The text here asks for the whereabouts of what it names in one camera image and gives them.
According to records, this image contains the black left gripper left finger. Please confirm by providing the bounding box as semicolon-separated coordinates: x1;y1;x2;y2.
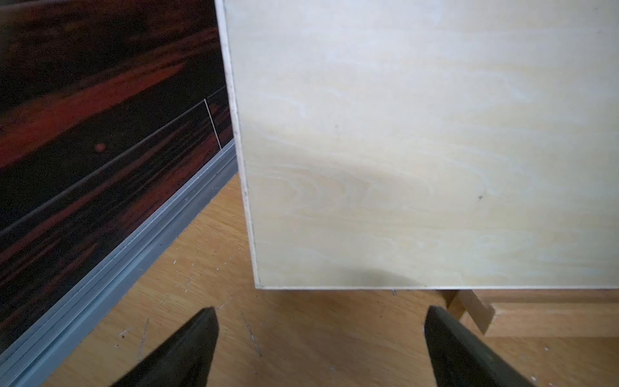
114;307;219;387

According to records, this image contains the pale plywood board on left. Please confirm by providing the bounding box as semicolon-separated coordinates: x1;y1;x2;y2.
216;1;618;290

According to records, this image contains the left wooden easel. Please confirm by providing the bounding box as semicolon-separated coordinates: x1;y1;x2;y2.
447;290;618;338

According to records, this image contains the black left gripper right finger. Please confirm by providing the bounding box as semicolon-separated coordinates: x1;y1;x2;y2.
423;306;532;386

